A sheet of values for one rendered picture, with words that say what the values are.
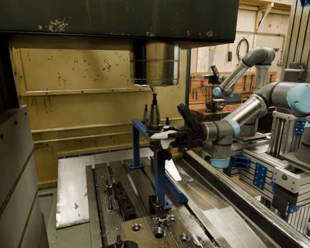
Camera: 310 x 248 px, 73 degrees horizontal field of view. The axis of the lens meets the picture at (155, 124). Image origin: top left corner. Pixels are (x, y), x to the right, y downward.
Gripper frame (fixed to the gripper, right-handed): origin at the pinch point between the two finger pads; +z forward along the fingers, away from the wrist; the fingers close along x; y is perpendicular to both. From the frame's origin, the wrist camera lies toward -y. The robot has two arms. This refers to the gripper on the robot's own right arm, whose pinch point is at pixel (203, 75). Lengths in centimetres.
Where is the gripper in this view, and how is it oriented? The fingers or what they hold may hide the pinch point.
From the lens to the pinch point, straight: 213.7
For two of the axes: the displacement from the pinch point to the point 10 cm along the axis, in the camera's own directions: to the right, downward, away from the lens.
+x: 7.9, -3.0, 5.3
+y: 1.1, 9.3, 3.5
